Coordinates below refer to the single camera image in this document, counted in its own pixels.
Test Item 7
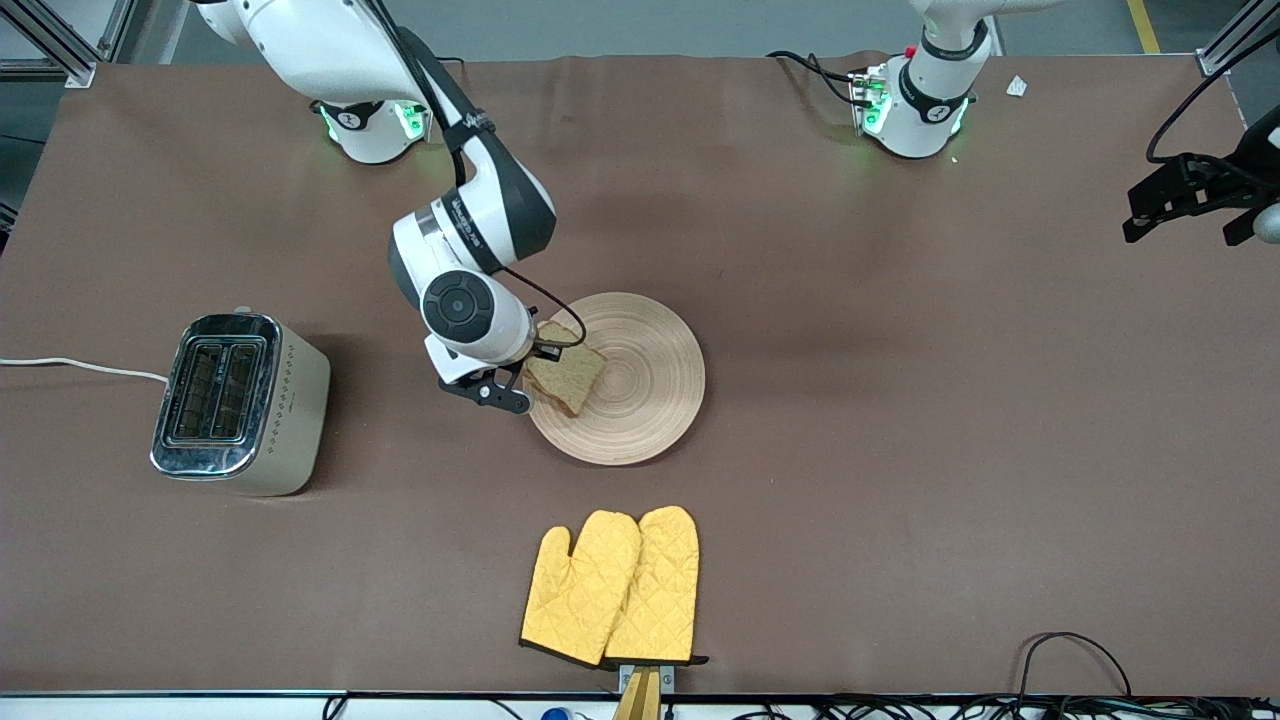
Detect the cream and chrome toaster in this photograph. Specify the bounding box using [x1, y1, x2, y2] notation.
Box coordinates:
[150, 305, 332, 498]

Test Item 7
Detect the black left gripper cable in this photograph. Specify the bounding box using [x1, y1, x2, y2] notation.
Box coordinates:
[1146, 48, 1280, 167]

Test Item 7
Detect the brown bread slice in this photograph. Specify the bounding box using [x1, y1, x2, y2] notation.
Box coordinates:
[524, 320, 608, 418]

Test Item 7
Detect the wooden stick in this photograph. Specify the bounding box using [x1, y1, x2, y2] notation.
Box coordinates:
[613, 668, 662, 720]

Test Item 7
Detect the looped black cable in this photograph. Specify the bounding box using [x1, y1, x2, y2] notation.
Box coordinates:
[1018, 631, 1134, 701]

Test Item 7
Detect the aluminium frame profile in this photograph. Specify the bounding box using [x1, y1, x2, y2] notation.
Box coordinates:
[0, 0, 137, 89]
[1197, 0, 1280, 77]

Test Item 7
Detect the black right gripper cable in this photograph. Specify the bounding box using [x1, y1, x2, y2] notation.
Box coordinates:
[498, 262, 591, 349]

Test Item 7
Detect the white toaster power cord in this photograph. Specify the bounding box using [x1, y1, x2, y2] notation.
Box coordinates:
[0, 356, 170, 385]

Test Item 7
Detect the yellow quilted oven mitt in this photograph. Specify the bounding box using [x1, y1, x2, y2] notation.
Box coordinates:
[519, 510, 642, 668]
[603, 505, 710, 668]

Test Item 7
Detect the round wooden plate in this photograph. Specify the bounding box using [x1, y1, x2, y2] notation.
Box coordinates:
[522, 291, 707, 467]

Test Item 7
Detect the black left arm base cable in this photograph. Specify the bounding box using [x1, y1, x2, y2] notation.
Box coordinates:
[767, 49, 863, 109]

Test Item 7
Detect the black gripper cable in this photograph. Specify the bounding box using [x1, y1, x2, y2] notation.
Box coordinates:
[1146, 48, 1280, 167]
[498, 262, 591, 349]

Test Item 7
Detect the black cable bundle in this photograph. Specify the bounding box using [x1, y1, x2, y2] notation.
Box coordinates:
[735, 694, 1280, 720]

